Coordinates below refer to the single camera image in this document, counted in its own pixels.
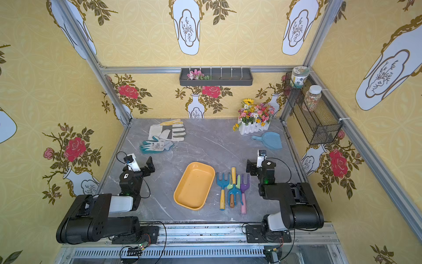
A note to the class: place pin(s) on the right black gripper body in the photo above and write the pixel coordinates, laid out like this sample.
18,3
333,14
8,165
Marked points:
253,166

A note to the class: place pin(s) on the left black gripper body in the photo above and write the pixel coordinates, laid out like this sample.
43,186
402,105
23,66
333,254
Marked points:
144,168

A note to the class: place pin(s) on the purple rake pink handle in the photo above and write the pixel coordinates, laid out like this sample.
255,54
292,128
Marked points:
244,186

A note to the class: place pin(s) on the green rake brown handle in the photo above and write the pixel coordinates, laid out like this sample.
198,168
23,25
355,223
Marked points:
232,202

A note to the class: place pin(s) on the teal rake yellow handle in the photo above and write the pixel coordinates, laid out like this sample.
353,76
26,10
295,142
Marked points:
233,189

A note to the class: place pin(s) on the blue rake yellow handle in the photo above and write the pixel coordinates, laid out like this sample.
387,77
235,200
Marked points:
222,182

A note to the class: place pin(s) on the yellow plastic storage tray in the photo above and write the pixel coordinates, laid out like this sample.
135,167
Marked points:
194,186

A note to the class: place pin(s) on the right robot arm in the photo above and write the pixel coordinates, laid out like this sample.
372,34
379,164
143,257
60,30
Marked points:
298,207

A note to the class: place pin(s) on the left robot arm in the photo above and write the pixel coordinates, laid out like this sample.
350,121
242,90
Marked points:
89,220

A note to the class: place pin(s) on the teal grey garden glove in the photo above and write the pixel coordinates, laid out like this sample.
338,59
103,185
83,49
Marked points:
155,145

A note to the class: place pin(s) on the blue plastic dustpan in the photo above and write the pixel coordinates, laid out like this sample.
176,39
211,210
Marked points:
270,140

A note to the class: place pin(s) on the white green striped glove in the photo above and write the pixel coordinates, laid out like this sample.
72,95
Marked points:
168,132

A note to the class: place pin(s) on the flower pot white fence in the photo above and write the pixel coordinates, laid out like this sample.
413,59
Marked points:
253,117

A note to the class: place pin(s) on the clear jar white lid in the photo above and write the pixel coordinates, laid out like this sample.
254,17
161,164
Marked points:
312,98

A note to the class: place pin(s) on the jar with patterned lid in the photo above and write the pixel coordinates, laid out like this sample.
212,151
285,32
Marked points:
299,76

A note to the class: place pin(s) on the pink flowers on shelf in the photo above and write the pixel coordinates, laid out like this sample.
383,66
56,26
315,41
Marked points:
197,75

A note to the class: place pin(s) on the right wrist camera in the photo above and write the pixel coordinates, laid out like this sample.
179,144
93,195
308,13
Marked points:
261,156

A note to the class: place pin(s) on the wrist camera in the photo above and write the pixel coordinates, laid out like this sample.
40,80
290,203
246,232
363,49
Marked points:
261,156
131,162

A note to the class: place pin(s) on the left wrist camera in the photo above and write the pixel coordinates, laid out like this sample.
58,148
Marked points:
131,162

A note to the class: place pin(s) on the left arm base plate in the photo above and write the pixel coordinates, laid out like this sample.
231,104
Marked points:
148,234

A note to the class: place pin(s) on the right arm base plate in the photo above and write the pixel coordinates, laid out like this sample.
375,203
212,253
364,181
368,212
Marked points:
259,234

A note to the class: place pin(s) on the left circuit board with wires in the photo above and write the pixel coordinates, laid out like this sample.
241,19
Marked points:
133,251

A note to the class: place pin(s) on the circuit board with wires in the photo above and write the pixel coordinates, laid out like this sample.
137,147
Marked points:
133,251
272,254

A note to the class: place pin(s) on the black wire mesh basket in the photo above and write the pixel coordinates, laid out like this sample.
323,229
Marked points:
320,125

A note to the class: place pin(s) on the right circuit board with wires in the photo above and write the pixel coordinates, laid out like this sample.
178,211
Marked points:
272,254

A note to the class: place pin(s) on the grey wall shelf tray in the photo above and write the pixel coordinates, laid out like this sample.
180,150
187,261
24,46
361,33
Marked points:
220,76

